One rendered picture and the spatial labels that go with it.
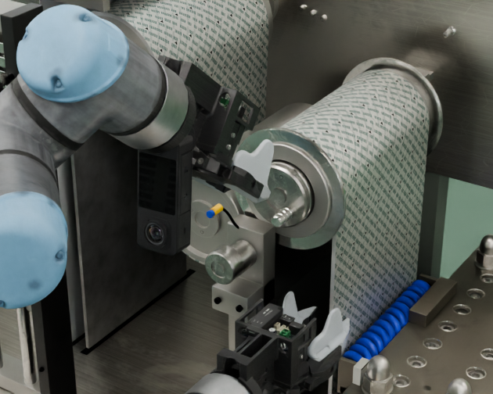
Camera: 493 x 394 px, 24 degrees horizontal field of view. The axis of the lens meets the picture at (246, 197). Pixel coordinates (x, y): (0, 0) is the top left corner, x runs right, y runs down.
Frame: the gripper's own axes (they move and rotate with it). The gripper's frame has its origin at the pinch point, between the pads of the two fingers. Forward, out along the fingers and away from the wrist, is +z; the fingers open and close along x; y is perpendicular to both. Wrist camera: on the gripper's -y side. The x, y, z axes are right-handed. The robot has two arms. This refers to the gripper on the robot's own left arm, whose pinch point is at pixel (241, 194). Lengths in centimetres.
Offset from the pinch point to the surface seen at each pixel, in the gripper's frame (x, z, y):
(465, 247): 55, 247, 37
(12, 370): 37, 25, -29
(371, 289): -4.7, 30.7, -2.6
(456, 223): 64, 256, 45
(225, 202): 10.3, 15.4, 0.5
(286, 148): 1.4, 8.3, 7.3
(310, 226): -1.9, 13.9, 0.6
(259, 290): 2.6, 16.5, -7.9
